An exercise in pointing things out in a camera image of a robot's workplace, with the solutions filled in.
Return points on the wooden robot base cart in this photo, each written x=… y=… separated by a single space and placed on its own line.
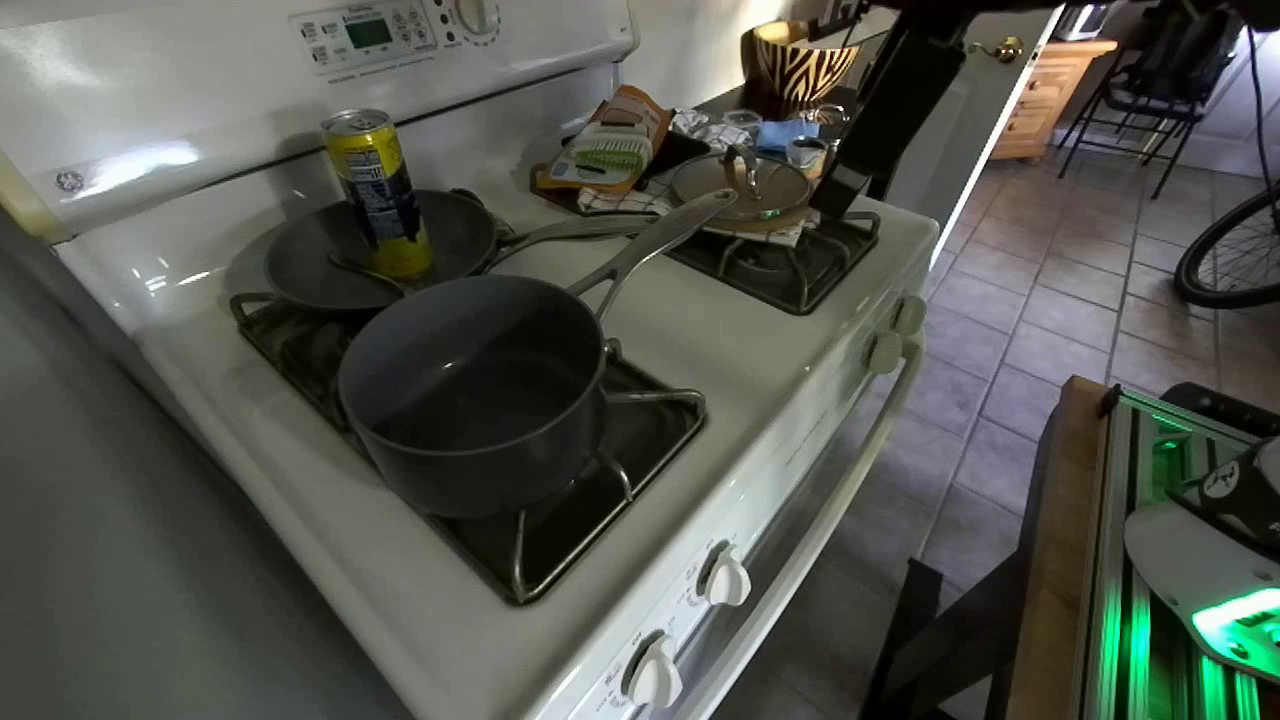
x=1139 y=609

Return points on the white gas stove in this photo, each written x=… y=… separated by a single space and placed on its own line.
x=159 y=136

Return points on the white stove knob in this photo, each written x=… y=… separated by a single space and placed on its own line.
x=724 y=576
x=884 y=352
x=910 y=312
x=653 y=676

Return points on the white stove knob front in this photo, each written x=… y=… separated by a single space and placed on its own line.
x=653 y=676

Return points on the grey frying pan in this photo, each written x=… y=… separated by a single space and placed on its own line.
x=307 y=257

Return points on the yellow blue tall jar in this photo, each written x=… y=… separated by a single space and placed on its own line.
x=371 y=167

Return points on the black left burner grate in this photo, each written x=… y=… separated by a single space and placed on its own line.
x=518 y=554

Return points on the black burner grate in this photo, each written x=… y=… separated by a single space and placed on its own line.
x=784 y=277
x=518 y=554

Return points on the black right burner grate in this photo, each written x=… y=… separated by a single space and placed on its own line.
x=784 y=277

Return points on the glass pot lid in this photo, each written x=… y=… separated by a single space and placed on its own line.
x=766 y=188

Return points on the zebra pattern wooden bowl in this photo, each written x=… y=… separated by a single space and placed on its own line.
x=793 y=67

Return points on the wooden cabinet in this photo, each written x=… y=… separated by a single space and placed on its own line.
x=1046 y=96

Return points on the black bicycle wheel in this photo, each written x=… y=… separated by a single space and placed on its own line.
x=1236 y=257

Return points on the black chair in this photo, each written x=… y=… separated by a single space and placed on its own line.
x=1160 y=81

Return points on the grey saucepan with handle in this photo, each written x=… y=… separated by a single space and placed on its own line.
x=487 y=394

